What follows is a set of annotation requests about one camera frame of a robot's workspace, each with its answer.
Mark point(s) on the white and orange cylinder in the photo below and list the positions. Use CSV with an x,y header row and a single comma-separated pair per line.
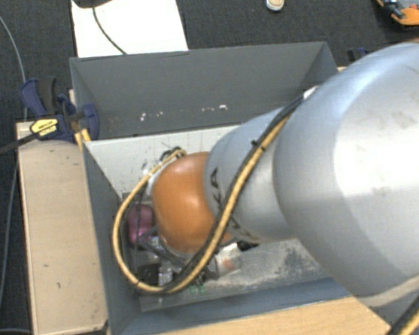
x,y
229,263

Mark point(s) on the purple rounded object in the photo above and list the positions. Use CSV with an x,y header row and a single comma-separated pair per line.
x,y
140,220

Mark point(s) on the pale wood board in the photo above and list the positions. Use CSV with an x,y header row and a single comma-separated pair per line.
x,y
58,234

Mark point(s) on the grey metal bin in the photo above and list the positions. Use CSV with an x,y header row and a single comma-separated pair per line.
x,y
199,81

